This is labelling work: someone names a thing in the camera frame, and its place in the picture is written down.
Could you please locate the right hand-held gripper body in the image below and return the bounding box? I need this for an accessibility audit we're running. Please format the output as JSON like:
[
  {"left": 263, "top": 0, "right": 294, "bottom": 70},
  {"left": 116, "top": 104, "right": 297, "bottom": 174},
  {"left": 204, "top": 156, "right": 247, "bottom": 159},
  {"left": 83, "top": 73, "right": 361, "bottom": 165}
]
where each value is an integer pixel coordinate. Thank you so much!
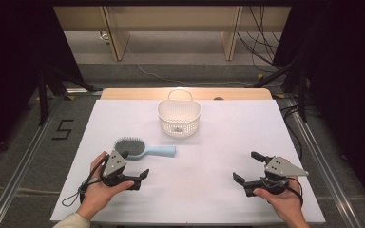
[{"left": 259, "top": 156, "right": 310, "bottom": 196}]

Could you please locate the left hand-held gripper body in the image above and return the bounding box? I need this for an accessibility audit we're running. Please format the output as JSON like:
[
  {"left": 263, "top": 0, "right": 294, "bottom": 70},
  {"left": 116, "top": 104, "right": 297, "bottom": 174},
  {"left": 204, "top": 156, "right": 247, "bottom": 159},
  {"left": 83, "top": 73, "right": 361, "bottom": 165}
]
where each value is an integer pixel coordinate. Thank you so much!
[{"left": 100, "top": 149, "right": 131, "bottom": 188}]

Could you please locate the light blue hairbrush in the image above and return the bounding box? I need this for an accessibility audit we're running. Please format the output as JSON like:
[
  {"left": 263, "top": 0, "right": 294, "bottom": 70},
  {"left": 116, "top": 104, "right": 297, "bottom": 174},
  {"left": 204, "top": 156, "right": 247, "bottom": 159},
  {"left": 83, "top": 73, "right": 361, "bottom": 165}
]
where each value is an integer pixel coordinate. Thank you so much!
[{"left": 113, "top": 137, "right": 178, "bottom": 162}]

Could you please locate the person's right hand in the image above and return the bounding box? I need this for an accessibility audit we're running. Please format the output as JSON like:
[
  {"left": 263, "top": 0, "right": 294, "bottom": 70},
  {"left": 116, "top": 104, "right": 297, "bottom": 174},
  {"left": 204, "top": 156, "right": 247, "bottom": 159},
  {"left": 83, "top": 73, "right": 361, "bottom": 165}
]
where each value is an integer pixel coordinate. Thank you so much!
[{"left": 252, "top": 175, "right": 305, "bottom": 223}]

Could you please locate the person's left hand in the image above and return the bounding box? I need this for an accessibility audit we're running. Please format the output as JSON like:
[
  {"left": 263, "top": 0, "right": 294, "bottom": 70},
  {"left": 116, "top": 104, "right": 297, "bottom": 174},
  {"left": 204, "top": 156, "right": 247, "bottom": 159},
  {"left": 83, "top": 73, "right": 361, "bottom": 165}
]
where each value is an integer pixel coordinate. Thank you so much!
[{"left": 75, "top": 151, "right": 136, "bottom": 220}]

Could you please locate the white table cover sheet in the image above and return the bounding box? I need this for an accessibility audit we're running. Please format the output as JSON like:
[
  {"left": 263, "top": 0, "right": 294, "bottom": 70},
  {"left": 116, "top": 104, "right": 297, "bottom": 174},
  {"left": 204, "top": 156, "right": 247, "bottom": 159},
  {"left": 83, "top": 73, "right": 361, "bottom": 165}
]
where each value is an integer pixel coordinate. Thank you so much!
[{"left": 49, "top": 99, "right": 327, "bottom": 224}]

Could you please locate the white plastic basket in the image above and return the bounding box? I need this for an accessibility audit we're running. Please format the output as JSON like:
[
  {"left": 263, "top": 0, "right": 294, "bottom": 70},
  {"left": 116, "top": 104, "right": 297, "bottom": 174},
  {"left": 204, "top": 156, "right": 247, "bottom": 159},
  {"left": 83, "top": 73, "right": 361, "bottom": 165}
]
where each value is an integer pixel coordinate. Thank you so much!
[{"left": 157, "top": 88, "right": 202, "bottom": 139}]

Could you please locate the black tripod stand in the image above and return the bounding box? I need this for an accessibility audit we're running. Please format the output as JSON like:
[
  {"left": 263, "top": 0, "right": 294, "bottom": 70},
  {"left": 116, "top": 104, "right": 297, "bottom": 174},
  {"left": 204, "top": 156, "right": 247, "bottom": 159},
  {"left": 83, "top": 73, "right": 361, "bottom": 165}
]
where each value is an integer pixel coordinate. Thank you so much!
[{"left": 252, "top": 61, "right": 309, "bottom": 124}]

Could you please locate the black metal stand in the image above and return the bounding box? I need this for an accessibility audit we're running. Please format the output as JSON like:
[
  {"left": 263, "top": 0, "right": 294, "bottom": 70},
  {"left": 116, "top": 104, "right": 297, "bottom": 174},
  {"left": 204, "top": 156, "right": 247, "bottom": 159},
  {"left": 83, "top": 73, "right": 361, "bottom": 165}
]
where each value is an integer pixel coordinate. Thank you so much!
[{"left": 37, "top": 66, "right": 104, "bottom": 127}]

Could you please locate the black curtain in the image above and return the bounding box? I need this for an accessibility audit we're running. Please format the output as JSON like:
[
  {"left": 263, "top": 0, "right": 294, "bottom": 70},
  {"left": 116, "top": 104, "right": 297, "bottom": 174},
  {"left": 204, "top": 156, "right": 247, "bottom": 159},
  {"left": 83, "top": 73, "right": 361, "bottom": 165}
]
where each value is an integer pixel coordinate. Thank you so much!
[
  {"left": 271, "top": 0, "right": 365, "bottom": 218},
  {"left": 0, "top": 0, "right": 87, "bottom": 167}
]

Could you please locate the beige wooden bench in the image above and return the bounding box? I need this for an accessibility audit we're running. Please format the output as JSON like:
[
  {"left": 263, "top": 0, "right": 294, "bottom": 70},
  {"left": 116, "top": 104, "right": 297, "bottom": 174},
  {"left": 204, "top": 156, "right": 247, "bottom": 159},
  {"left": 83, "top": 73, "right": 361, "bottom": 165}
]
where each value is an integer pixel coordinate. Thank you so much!
[{"left": 52, "top": 5, "right": 293, "bottom": 62}]

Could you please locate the right hand-held gripper cable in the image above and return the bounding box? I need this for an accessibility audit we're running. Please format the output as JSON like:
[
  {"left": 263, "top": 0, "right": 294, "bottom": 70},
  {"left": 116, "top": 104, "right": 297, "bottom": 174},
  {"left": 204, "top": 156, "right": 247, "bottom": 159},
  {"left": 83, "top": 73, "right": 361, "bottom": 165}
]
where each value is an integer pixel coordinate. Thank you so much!
[{"left": 284, "top": 176, "right": 305, "bottom": 207}]

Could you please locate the aluminium floor rail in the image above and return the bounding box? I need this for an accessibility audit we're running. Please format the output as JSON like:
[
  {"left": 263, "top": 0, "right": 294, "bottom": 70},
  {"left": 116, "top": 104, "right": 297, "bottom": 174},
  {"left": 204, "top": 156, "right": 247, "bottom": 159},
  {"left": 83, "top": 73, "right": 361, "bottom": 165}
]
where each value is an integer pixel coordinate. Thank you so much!
[
  {"left": 0, "top": 94, "right": 65, "bottom": 228},
  {"left": 284, "top": 97, "right": 364, "bottom": 228}
]

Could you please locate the bundle of black cables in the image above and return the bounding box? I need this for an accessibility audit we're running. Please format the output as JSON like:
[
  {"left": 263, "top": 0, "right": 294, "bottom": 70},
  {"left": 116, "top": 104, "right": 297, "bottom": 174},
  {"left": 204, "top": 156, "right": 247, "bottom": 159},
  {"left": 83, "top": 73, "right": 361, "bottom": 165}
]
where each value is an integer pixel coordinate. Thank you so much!
[{"left": 236, "top": 5, "right": 287, "bottom": 74}]

